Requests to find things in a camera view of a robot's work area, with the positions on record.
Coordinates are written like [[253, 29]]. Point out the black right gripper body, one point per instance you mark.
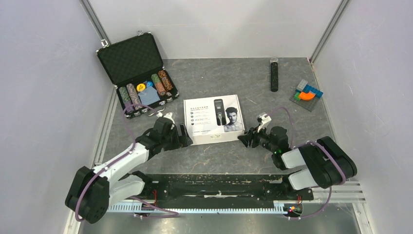
[[262, 139]]

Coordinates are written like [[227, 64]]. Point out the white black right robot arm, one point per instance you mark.
[[325, 163]]

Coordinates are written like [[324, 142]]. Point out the black poker chip case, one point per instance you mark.
[[136, 69]]

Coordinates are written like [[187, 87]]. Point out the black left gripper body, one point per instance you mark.
[[171, 141]]

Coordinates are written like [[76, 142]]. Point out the aluminium frame rail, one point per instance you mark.
[[348, 193]]

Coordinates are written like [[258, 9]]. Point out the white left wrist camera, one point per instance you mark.
[[168, 115]]

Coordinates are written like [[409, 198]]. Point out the black glitter tube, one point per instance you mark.
[[274, 76]]

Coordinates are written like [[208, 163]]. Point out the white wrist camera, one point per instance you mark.
[[263, 119], [168, 115]]

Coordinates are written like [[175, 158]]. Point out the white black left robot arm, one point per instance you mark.
[[94, 190]]

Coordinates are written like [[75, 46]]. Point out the colourful building block set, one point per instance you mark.
[[306, 96]]

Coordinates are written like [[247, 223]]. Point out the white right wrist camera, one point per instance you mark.
[[263, 119]]

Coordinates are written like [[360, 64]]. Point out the white clipper kit box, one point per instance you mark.
[[213, 119]]

